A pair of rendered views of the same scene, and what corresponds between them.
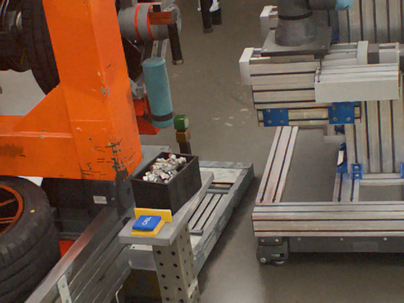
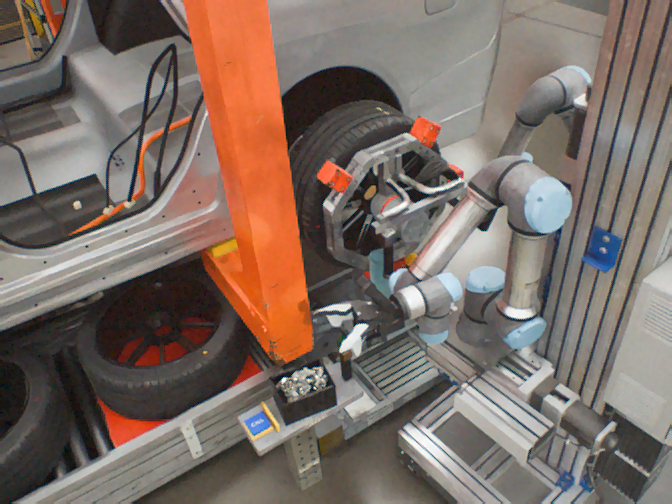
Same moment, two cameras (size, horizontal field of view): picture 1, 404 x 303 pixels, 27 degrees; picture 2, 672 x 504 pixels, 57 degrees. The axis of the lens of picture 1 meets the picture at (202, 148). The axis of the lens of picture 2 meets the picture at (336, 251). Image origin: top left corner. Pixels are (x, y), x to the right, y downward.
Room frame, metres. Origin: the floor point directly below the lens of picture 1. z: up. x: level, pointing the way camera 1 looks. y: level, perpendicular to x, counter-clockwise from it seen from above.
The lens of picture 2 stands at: (1.39, -0.83, 2.27)
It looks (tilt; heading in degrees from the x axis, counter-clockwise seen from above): 40 degrees down; 38
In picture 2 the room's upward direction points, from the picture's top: 5 degrees counter-clockwise
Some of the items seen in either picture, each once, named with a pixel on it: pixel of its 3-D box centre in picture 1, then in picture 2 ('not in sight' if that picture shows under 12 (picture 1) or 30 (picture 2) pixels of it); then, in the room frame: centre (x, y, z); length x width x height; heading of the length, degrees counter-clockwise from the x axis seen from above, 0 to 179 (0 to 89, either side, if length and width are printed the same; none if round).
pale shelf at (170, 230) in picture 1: (168, 205); (301, 406); (2.35, 0.14, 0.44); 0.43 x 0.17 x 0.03; 157
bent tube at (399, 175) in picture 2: not in sight; (429, 171); (3.11, 0.04, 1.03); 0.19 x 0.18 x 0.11; 67
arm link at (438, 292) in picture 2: not in sight; (436, 293); (2.39, -0.36, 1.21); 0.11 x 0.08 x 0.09; 150
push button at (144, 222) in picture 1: (147, 223); (257, 424); (2.20, 0.20, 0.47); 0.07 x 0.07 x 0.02; 67
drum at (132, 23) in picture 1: (149, 21); (399, 214); (3.04, 0.13, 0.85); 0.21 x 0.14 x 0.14; 67
